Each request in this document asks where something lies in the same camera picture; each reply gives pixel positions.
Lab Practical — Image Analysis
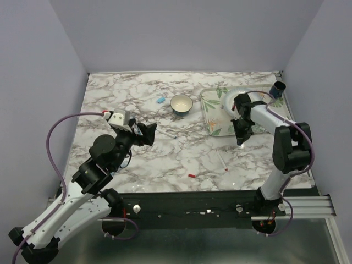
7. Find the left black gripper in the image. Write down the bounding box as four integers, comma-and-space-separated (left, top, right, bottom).
111, 118, 157, 172

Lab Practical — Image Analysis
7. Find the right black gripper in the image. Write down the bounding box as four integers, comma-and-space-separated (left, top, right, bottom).
232, 117, 255, 145

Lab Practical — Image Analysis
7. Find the white pen blue tip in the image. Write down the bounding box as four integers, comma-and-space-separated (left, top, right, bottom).
158, 130, 177, 139

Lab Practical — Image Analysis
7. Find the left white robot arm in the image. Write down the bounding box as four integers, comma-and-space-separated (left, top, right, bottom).
9, 123, 157, 263

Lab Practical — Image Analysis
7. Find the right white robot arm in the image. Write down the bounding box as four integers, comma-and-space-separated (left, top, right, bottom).
231, 92, 315, 216

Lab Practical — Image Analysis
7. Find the white pen red tip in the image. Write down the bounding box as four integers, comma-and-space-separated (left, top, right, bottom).
216, 150, 228, 171

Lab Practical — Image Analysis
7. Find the floral leaf serving tray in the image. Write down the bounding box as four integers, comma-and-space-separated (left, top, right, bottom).
200, 84, 294, 138

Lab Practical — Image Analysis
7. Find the light blue eraser block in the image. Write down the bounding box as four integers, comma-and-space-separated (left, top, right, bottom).
157, 97, 166, 103

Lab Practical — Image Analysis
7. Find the white plate blue rim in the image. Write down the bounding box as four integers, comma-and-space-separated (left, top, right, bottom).
222, 87, 262, 119

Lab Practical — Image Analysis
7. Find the teal bowl cream inside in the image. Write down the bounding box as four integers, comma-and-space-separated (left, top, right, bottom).
170, 95, 193, 117

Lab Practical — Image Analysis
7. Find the dark blue cup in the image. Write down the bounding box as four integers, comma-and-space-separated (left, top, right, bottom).
269, 81, 286, 99

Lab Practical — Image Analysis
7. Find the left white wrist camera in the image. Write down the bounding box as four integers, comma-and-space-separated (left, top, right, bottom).
107, 109, 132, 132

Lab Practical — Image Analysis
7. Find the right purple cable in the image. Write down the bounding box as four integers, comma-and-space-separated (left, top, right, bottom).
251, 90, 314, 237

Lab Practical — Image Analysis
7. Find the purple cable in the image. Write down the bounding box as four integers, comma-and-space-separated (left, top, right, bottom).
251, 90, 314, 237
10, 109, 111, 263

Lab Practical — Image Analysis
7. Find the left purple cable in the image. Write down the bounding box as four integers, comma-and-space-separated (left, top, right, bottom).
10, 109, 111, 263

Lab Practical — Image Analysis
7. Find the aluminium rail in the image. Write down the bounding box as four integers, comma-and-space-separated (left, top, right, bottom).
245, 196, 336, 221

